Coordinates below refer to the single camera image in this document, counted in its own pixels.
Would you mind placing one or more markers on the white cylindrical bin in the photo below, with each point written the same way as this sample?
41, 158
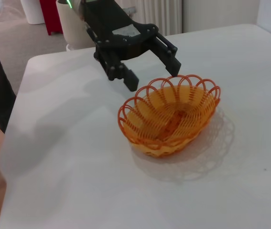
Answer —
34, 10

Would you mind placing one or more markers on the white ribbed radiator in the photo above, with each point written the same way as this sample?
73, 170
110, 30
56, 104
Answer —
159, 14

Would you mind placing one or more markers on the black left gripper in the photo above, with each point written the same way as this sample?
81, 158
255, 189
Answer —
111, 26

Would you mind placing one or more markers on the red box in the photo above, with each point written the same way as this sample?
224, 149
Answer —
52, 16

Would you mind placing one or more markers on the beige cylindrical column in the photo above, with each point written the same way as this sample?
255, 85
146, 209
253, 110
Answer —
71, 31

